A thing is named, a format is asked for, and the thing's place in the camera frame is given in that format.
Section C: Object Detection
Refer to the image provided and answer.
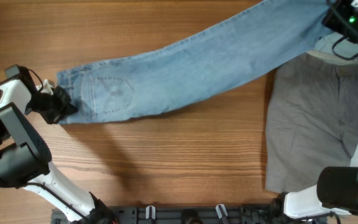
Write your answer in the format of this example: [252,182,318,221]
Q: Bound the light blue denim jeans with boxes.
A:
[57,0,330,124]

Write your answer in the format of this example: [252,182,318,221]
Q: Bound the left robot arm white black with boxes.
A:
[0,65,119,223]

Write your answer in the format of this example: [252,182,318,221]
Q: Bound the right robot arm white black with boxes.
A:
[279,1,358,222]

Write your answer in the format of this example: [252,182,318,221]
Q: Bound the light teal shirt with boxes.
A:
[313,32,358,58]

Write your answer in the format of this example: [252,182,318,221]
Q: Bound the grey shorts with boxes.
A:
[265,54,358,193]

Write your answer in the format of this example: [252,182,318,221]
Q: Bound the black mounting rail base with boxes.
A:
[50,203,291,224]

